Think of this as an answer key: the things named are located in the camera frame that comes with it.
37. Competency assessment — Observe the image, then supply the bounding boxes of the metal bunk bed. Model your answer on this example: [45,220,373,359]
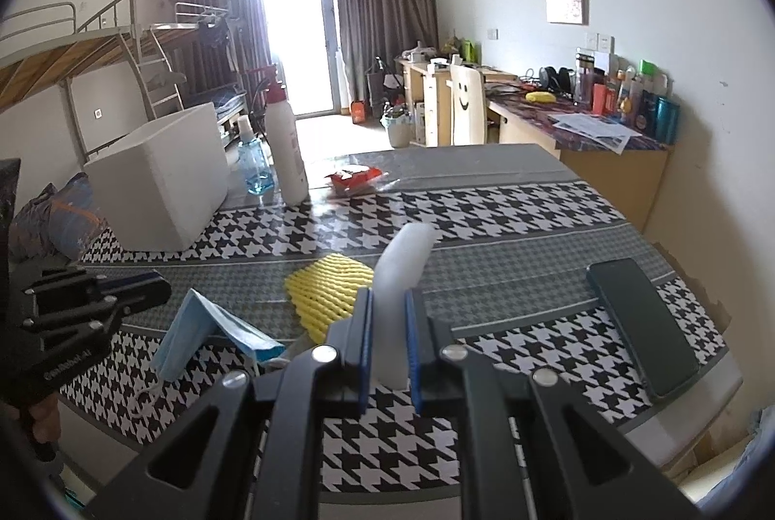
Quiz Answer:
[0,0,186,165]
[174,2,250,133]

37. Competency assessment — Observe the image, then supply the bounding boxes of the blue face mask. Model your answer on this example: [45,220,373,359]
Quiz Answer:
[130,286,287,419]

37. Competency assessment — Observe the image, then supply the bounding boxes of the red snack packet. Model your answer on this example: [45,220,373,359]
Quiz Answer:
[328,164,384,194]

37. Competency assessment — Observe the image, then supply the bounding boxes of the light wooden desk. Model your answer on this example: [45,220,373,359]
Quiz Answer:
[396,56,517,149]

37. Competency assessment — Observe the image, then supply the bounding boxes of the metal bed ladder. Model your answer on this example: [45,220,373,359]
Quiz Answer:
[140,26,186,122]

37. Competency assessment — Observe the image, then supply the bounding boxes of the black folding chair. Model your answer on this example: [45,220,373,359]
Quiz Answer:
[245,72,273,133]

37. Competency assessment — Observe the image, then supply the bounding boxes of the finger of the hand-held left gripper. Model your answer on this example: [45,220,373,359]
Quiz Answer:
[91,270,164,296]
[24,281,174,337]

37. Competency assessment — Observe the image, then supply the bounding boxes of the clear tumbler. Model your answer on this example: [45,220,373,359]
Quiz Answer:
[574,48,598,103]

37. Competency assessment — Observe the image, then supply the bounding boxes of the white lotion bottle red cap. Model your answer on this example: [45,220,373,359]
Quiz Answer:
[266,65,310,206]

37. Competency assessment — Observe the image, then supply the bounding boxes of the white trash bin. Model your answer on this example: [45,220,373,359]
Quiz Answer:
[381,111,414,149]

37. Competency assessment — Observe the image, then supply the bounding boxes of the person's left hand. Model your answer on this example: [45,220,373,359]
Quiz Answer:
[18,397,60,446]

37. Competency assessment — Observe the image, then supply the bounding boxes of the glass balcony door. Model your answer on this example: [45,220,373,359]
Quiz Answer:
[257,0,340,119]

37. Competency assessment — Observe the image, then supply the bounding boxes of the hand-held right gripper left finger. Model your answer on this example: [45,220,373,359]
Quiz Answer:
[97,286,372,520]

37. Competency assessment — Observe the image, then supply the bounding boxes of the row of toiletry bottles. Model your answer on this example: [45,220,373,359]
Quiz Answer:
[590,61,682,144]

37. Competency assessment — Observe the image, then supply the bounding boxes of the printed papers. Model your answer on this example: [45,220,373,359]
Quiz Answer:
[548,111,641,156]

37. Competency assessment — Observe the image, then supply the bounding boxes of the person's blue pants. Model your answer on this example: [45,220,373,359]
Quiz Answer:
[699,405,771,516]

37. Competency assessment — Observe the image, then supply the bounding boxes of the wooden smiley chair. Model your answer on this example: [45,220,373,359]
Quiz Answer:
[449,64,489,147]

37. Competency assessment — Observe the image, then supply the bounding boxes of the white foam box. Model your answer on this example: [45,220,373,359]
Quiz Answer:
[83,102,230,252]

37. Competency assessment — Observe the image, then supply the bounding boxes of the yellow foam net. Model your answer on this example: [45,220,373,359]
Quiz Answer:
[284,252,376,345]

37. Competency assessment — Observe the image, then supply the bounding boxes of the blue patterned quilt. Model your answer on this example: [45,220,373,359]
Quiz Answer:
[9,172,108,262]

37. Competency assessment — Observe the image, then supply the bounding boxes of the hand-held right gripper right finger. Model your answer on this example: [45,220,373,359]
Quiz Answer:
[407,288,708,520]

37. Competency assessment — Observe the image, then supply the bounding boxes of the houndstooth tablecloth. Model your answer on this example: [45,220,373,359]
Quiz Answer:
[57,144,747,504]

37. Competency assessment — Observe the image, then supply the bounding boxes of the black bag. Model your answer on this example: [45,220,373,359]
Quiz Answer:
[365,58,404,120]

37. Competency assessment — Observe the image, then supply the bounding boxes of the hanging dark clothes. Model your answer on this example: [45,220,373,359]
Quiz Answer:
[197,14,234,49]

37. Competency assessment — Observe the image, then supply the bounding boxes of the black headphones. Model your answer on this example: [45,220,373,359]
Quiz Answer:
[539,65,576,95]

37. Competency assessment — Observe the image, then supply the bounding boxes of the blue spray bottle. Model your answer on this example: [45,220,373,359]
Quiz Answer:
[236,115,275,195]

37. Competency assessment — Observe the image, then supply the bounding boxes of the wooden desk with patterned cover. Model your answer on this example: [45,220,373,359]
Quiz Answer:
[487,90,677,237]

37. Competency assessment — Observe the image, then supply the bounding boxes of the black smartphone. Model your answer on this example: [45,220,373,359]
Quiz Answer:
[585,257,702,401]

